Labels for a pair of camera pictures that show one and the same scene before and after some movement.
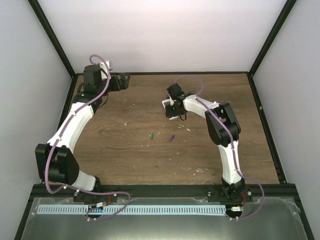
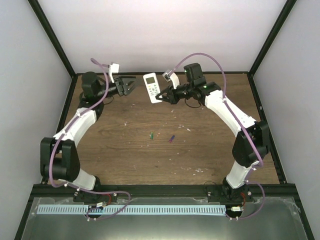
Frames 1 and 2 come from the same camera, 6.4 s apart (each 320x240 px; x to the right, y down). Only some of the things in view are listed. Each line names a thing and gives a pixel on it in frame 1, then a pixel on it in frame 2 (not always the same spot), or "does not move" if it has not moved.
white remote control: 166,102 -> 151,82
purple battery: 172,138 does not move
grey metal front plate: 269,218 does not move
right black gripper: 170,114 -> 172,99
